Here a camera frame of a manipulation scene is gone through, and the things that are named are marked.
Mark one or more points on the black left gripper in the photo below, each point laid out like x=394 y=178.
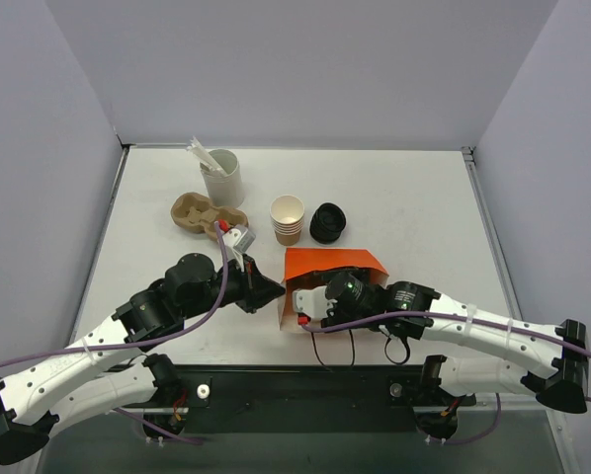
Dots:
x=249 y=288

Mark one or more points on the orange paper takeout bag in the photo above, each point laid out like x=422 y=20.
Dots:
x=308 y=268

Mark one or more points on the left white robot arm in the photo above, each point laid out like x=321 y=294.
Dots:
x=115 y=364

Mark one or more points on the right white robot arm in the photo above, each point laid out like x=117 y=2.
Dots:
x=545 y=361

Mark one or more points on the stack of brown paper cups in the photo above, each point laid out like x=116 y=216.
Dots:
x=287 y=217

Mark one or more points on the stack of black cup lids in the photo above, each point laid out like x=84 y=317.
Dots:
x=327 y=223

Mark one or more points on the brown pulp cup carrier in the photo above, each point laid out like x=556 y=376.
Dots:
x=197 y=214

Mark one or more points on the white cylindrical holder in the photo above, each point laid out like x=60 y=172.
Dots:
x=224 y=190

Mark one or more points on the white wrapped stirrers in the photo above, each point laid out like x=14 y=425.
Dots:
x=201 y=154

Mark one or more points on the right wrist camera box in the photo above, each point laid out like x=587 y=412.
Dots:
x=311 y=305

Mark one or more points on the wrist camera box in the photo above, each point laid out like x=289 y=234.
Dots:
x=236 y=239
x=311 y=305

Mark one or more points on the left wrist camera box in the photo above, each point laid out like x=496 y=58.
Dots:
x=236 y=239

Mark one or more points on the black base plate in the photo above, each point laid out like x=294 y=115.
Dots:
x=298 y=399

